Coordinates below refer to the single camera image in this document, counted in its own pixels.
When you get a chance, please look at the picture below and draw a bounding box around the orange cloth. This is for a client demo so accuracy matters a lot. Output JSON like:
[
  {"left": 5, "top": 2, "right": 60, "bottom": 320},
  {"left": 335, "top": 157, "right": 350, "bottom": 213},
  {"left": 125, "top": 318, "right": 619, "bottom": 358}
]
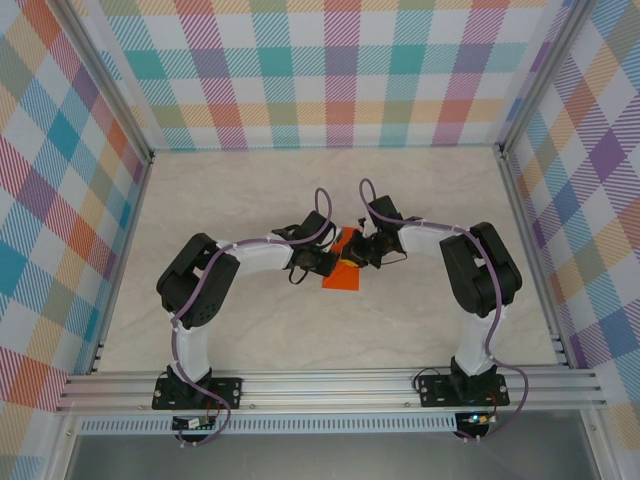
[{"left": 319, "top": 225, "right": 362, "bottom": 292}]

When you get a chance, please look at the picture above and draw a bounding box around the thin black right gripper wire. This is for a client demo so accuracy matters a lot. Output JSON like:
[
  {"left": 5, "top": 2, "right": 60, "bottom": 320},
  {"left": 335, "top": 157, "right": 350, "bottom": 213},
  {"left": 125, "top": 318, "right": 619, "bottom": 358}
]
[{"left": 377, "top": 247, "right": 409, "bottom": 269}]

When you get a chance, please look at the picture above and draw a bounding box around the thin black gripper wire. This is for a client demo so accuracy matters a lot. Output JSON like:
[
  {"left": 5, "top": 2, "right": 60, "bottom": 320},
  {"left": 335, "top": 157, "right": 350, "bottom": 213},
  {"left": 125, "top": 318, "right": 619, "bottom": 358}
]
[
  {"left": 287, "top": 264, "right": 314, "bottom": 287},
  {"left": 377, "top": 247, "right": 409, "bottom": 269}
]

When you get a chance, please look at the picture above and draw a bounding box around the thin black left gripper wire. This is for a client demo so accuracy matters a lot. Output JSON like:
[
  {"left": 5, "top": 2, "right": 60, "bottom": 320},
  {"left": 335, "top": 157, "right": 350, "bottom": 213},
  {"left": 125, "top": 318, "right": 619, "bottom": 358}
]
[{"left": 287, "top": 264, "right": 314, "bottom": 287}]

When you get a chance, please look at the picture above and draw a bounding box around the aluminium front frame beam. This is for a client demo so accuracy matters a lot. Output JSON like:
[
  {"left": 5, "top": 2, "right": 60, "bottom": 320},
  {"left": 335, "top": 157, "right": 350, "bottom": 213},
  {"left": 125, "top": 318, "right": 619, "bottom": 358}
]
[{"left": 54, "top": 367, "right": 609, "bottom": 414}]

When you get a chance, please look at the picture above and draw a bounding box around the aluminium side rail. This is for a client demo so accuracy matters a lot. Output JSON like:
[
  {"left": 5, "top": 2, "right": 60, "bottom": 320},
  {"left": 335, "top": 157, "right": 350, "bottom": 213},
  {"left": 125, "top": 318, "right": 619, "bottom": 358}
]
[
  {"left": 497, "top": 147, "right": 574, "bottom": 369},
  {"left": 87, "top": 152, "right": 156, "bottom": 375}
]

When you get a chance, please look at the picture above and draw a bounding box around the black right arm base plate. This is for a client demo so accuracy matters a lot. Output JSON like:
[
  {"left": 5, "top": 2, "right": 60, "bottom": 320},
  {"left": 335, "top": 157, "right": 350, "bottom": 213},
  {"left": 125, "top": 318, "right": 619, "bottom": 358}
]
[{"left": 417, "top": 374, "right": 510, "bottom": 409}]

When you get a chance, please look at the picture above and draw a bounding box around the perforated white cable tray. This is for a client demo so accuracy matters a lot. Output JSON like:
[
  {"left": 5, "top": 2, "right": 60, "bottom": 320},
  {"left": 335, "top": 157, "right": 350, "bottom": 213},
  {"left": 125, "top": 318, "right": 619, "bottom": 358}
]
[{"left": 77, "top": 417, "right": 459, "bottom": 435}]

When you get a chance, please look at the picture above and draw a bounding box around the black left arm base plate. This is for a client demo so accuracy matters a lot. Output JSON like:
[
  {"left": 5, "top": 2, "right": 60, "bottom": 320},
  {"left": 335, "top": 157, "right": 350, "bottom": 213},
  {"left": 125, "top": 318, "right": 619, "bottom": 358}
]
[{"left": 152, "top": 375, "right": 245, "bottom": 412}]

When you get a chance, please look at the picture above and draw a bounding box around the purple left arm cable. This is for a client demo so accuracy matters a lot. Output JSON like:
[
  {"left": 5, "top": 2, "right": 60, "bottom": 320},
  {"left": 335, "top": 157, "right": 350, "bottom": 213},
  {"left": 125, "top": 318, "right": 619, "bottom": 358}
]
[{"left": 168, "top": 186, "right": 337, "bottom": 449}]

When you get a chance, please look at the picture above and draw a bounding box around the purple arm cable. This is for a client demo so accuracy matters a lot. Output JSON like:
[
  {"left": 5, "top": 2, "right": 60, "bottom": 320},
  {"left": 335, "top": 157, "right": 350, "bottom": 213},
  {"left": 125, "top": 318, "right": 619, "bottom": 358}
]
[
  {"left": 168, "top": 186, "right": 337, "bottom": 449},
  {"left": 358, "top": 178, "right": 531, "bottom": 445}
]

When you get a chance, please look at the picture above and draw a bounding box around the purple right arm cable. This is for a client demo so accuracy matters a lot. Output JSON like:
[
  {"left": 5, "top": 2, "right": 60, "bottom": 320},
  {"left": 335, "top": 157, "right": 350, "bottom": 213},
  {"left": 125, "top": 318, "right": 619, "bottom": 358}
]
[{"left": 358, "top": 178, "right": 531, "bottom": 445}]

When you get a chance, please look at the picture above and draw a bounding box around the aluminium frame post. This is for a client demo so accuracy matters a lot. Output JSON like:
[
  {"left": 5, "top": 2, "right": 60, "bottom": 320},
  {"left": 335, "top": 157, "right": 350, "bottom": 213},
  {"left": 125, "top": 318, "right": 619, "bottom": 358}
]
[
  {"left": 57, "top": 0, "right": 156, "bottom": 164},
  {"left": 499, "top": 0, "right": 589, "bottom": 159}
]

